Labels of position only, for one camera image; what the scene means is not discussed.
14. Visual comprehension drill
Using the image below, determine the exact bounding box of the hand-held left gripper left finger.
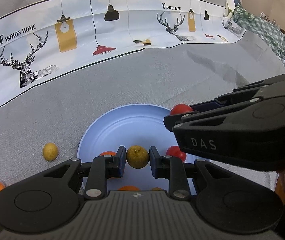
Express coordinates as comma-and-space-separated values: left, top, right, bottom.
42, 146, 127, 198

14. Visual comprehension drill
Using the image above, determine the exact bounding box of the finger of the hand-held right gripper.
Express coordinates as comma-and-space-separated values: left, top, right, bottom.
164, 95, 260, 132
191, 72, 285, 111

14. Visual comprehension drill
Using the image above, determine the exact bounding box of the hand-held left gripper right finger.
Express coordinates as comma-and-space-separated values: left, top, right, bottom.
149, 146, 234, 198

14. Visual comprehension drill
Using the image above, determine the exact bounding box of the red cherry tomato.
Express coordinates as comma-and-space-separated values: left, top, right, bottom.
166, 145, 186, 163
170, 103, 193, 115

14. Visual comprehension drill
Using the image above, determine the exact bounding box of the blue plate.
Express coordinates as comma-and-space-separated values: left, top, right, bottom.
78, 104, 199, 195

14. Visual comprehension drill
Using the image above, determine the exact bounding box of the grey printed bed sheet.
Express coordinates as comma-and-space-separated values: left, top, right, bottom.
0, 0, 285, 240

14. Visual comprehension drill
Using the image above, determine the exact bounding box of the green checked cloth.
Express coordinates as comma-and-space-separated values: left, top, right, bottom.
229, 4, 285, 65

